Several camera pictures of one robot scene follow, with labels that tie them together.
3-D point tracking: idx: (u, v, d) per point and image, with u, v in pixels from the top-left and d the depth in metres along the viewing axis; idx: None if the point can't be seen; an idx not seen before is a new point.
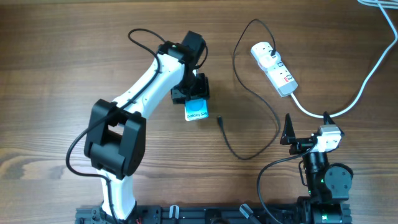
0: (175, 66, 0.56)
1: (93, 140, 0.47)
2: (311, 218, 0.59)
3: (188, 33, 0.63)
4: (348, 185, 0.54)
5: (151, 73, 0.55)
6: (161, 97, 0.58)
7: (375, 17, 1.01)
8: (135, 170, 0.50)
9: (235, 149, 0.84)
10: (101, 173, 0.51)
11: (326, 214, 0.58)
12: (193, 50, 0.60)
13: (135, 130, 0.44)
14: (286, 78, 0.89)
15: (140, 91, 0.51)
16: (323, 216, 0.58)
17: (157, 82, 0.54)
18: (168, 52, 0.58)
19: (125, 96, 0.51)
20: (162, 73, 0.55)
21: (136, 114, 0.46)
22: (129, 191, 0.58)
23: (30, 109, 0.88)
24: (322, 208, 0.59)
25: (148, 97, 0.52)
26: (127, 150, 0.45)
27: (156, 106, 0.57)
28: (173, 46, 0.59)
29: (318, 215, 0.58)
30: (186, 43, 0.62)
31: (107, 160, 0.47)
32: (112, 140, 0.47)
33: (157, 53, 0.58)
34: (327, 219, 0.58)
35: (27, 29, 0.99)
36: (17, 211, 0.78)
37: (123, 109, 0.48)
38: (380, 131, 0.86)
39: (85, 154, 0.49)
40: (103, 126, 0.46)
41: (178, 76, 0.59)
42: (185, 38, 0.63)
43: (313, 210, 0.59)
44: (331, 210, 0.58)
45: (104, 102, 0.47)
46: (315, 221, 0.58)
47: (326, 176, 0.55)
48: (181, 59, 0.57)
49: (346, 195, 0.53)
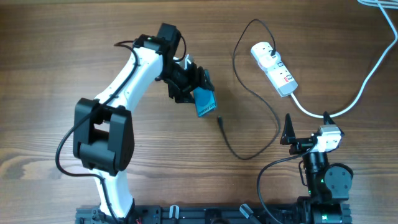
0: (153, 58, 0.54)
1: (81, 140, 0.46)
2: (311, 218, 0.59)
3: (161, 25, 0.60)
4: (348, 185, 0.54)
5: (129, 67, 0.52)
6: (144, 90, 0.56)
7: (375, 17, 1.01)
8: (127, 165, 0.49)
9: (235, 149, 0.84)
10: (94, 173, 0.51)
11: (326, 214, 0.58)
12: (169, 41, 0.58)
13: (122, 123, 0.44)
14: (286, 78, 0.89)
15: (120, 86, 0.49)
16: (323, 216, 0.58)
17: (137, 74, 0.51)
18: (144, 45, 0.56)
19: (107, 92, 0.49)
20: (141, 66, 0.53)
21: (120, 108, 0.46)
22: (125, 188, 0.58)
23: (30, 109, 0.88)
24: (322, 208, 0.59)
25: (130, 90, 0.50)
26: (116, 144, 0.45)
27: (139, 99, 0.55)
28: (149, 38, 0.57)
29: (318, 215, 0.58)
30: (162, 35, 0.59)
31: (97, 158, 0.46)
32: (100, 137, 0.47)
33: (133, 47, 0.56)
34: (327, 218, 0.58)
35: (27, 29, 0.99)
36: (17, 211, 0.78)
37: (106, 104, 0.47)
38: (380, 131, 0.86)
39: (74, 155, 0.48)
40: (89, 123, 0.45)
41: (158, 66, 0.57)
42: (159, 30, 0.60)
43: (313, 210, 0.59)
44: (331, 210, 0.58)
45: (87, 100, 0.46)
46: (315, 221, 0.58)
47: (326, 176, 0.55)
48: (158, 51, 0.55)
49: (346, 194, 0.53)
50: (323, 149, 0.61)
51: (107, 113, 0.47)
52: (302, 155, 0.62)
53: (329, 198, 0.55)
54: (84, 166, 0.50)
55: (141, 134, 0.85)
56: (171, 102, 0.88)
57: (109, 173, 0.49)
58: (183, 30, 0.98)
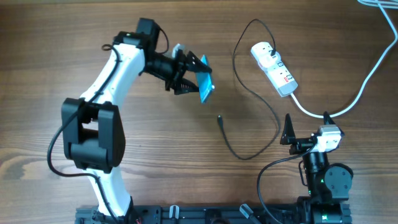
0: (134, 53, 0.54)
1: (71, 140, 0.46)
2: (311, 218, 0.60)
3: (138, 20, 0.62)
4: (348, 185, 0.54)
5: (112, 64, 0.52)
6: (130, 85, 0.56)
7: (375, 17, 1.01)
8: (120, 162, 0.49)
9: (235, 149, 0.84)
10: (88, 172, 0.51)
11: (326, 214, 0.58)
12: (148, 35, 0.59)
13: (110, 117, 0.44)
14: (286, 78, 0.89)
15: (105, 83, 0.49)
16: (323, 216, 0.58)
17: (119, 70, 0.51)
18: (124, 41, 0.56)
19: (91, 89, 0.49)
20: (123, 61, 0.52)
21: (107, 104, 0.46)
22: (121, 186, 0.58)
23: (30, 109, 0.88)
24: (322, 208, 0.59)
25: (114, 86, 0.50)
26: (107, 140, 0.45)
27: (125, 94, 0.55)
28: (128, 34, 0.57)
29: (318, 215, 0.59)
30: (140, 31, 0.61)
31: (89, 157, 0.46)
32: (90, 136, 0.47)
33: (113, 45, 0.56)
34: (327, 218, 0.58)
35: (27, 29, 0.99)
36: (17, 211, 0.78)
37: (91, 101, 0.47)
38: (380, 131, 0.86)
39: (66, 157, 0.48)
40: (76, 121, 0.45)
41: (140, 61, 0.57)
42: (137, 27, 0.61)
43: (313, 210, 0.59)
44: (331, 210, 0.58)
45: (71, 99, 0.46)
46: (315, 221, 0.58)
47: (326, 176, 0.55)
48: (138, 45, 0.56)
49: (346, 195, 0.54)
50: (323, 149, 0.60)
51: (94, 111, 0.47)
52: (302, 155, 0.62)
53: (329, 198, 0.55)
54: (77, 167, 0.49)
55: (141, 134, 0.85)
56: (171, 102, 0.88)
57: (104, 172, 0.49)
58: (183, 30, 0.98)
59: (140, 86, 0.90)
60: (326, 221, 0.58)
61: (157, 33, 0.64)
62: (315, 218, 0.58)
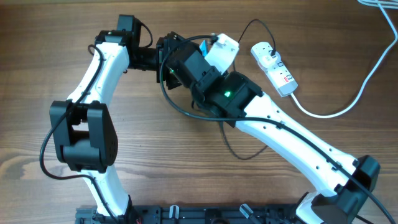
0: (117, 50, 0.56)
1: (63, 144, 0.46)
2: (221, 109, 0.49)
3: (119, 17, 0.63)
4: (199, 50, 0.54)
5: (96, 63, 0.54)
6: (115, 83, 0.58)
7: (374, 17, 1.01)
8: (114, 160, 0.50)
9: (235, 149, 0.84)
10: (84, 173, 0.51)
11: (229, 91, 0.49)
12: (129, 32, 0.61)
13: (101, 116, 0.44)
14: (286, 78, 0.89)
15: (91, 82, 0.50)
16: (227, 94, 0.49)
17: (104, 68, 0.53)
18: (106, 40, 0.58)
19: (78, 91, 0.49)
20: (107, 60, 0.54)
21: (94, 103, 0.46)
22: (118, 184, 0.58)
23: (30, 109, 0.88)
24: (217, 89, 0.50)
25: (101, 85, 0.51)
26: (99, 139, 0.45)
27: (113, 93, 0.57)
28: (109, 33, 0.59)
29: (219, 96, 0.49)
30: (122, 28, 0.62)
31: (81, 158, 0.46)
32: (81, 137, 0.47)
33: (96, 43, 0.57)
34: (231, 94, 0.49)
35: (27, 29, 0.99)
36: (18, 211, 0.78)
37: (79, 102, 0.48)
38: (380, 131, 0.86)
39: (60, 160, 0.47)
40: (66, 122, 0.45)
41: (124, 59, 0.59)
42: (117, 24, 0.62)
43: (214, 95, 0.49)
44: (233, 83, 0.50)
45: (59, 101, 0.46)
46: (219, 102, 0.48)
47: (201, 62, 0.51)
48: (122, 43, 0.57)
49: (199, 53, 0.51)
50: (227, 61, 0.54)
51: (83, 110, 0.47)
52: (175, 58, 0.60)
53: (191, 71, 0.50)
54: (71, 170, 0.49)
55: (141, 134, 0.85)
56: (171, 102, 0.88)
57: (99, 171, 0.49)
58: (183, 30, 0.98)
59: (140, 86, 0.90)
60: (258, 96, 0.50)
61: (137, 28, 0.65)
62: (262, 118, 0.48)
